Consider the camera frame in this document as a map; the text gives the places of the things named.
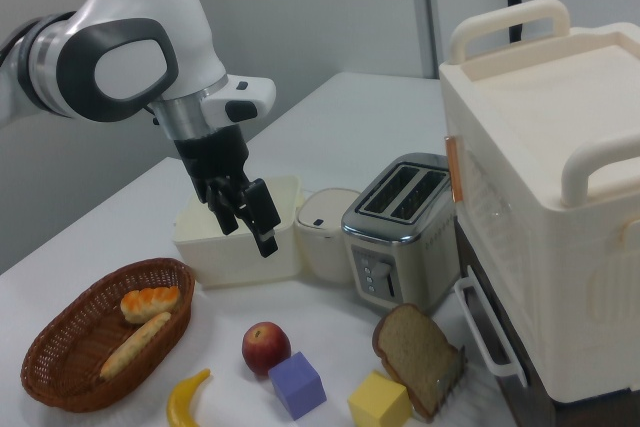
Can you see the yellow toy banana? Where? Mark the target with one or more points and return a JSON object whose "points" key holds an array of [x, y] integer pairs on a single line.
{"points": [[180, 402]]}

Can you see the yellow cube block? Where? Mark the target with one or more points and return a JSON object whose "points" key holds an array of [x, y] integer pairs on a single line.
{"points": [[380, 399]]}

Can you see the red toy apple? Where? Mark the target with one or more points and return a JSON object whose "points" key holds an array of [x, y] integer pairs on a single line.
{"points": [[265, 349]]}

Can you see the purple cube block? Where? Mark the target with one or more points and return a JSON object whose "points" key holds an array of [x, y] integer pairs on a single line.
{"points": [[297, 387]]}

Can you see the long baguette bread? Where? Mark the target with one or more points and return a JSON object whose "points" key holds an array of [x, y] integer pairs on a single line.
{"points": [[135, 344]]}

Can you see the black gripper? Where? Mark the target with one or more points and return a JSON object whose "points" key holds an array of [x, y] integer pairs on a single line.
{"points": [[215, 157]]}

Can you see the brown woven wicker basket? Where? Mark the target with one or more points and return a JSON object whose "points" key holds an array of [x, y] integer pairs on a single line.
{"points": [[65, 347]]}

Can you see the silver two-slot toaster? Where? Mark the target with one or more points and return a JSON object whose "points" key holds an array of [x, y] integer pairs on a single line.
{"points": [[400, 242]]}

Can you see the orange glazed bread roll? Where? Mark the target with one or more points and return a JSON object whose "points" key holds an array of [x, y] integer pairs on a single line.
{"points": [[147, 303]]}

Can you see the small white lidded bin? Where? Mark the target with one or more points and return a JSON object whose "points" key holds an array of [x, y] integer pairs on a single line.
{"points": [[322, 242]]}

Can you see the large cream toy cabinet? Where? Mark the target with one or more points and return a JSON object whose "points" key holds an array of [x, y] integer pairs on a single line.
{"points": [[550, 197]]}

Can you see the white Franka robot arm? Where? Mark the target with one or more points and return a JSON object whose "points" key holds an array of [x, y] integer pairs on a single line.
{"points": [[135, 2]]}

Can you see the cream rectangular plastic container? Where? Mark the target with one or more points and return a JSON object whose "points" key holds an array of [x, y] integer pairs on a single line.
{"points": [[225, 267]]}

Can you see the brown bread slice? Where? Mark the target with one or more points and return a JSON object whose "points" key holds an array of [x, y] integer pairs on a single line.
{"points": [[415, 352]]}

